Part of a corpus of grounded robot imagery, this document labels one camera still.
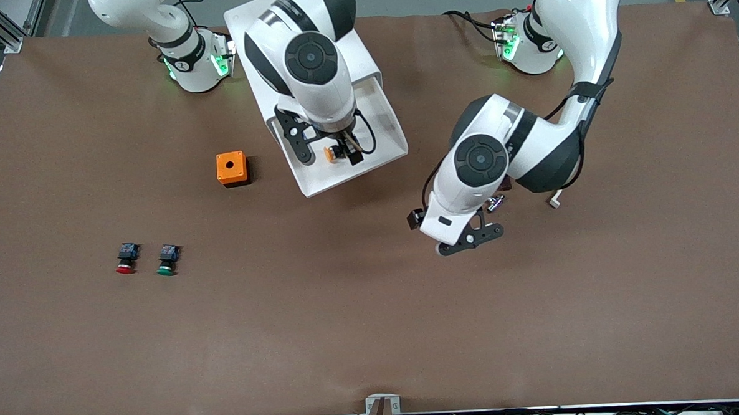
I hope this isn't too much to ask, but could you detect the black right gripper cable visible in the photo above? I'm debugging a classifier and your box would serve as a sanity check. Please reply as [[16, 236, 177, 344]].
[[351, 107, 378, 156]]

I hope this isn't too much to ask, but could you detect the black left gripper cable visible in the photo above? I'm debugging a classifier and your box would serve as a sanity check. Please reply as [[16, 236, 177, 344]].
[[540, 31, 630, 192]]

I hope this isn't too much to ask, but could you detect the orange button box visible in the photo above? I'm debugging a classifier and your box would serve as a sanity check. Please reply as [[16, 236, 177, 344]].
[[216, 150, 251, 189]]

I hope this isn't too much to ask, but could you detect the red push button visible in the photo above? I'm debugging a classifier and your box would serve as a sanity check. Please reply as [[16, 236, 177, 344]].
[[114, 242, 142, 275]]

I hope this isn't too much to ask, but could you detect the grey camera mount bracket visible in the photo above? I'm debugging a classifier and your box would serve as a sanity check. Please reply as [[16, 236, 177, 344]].
[[364, 393, 402, 415]]

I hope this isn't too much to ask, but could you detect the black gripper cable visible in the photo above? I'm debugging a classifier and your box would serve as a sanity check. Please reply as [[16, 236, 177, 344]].
[[540, 31, 630, 192], [351, 107, 378, 156]]

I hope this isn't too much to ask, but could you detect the brown table mat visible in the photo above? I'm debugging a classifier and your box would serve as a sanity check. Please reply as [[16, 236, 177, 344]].
[[0, 0, 739, 415]]

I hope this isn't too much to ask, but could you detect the green push button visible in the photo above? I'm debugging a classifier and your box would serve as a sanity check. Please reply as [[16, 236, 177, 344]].
[[155, 243, 182, 277]]

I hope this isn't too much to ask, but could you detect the black arm base cable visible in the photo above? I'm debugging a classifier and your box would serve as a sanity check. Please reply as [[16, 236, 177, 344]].
[[442, 7, 500, 46]]

